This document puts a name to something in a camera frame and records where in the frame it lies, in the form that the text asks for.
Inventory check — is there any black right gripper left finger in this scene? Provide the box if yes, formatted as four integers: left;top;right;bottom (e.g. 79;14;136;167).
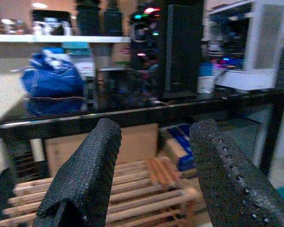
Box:
34;117;123;227

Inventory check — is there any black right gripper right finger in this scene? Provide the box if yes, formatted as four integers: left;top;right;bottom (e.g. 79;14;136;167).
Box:
189;118;284;227

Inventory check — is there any blue printed box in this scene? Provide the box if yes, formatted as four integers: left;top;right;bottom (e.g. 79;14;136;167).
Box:
168;124;196;172

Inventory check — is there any wooden slatted rack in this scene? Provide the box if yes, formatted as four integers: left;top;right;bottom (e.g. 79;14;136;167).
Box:
0;157;202;227

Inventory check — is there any flat brown cardboard box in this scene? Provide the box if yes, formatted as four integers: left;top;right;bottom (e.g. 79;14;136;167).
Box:
44;122;160;178

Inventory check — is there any black desk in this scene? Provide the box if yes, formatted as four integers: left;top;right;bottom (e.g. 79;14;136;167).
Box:
0;87;284;182

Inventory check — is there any white and blue container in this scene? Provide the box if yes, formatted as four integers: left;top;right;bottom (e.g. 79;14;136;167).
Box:
196;61;216;94

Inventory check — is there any blue fabric bag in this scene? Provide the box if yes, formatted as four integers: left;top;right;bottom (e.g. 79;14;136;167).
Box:
21;48;85;99

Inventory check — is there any white open computer case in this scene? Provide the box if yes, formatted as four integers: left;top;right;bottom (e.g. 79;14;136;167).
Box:
203;0;284;92

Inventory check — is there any white shelf board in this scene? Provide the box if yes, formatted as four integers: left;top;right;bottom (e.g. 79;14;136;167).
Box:
0;34;131;44

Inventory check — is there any black computer with coloured lights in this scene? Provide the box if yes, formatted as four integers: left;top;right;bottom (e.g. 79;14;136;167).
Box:
129;7;165;71

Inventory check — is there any dark tall jar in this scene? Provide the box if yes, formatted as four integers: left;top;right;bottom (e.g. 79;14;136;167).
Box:
75;0;101;36
103;4;124;36

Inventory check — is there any black framed picture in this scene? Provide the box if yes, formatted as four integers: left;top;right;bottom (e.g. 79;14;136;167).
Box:
32;9;71;36

